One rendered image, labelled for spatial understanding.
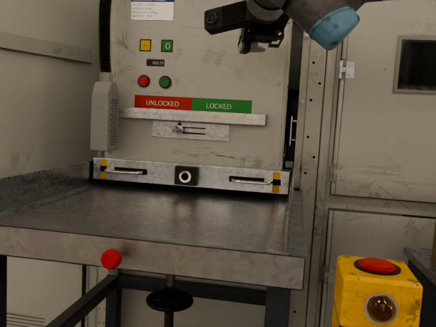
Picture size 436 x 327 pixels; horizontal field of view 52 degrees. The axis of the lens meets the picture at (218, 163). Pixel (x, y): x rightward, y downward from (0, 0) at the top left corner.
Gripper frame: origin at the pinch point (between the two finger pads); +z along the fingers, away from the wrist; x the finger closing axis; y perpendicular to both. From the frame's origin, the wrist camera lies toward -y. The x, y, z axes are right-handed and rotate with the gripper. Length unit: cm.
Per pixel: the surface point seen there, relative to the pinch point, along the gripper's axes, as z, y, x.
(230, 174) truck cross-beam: 19.1, 0.4, -27.0
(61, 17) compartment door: 28, -48, 19
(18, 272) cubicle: 68, -67, -56
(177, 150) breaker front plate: 22.4, -13.6, -20.4
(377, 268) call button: -49, 8, -47
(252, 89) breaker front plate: 13.0, 5.2, -5.5
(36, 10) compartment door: 21, -53, 17
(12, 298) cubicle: 71, -69, -65
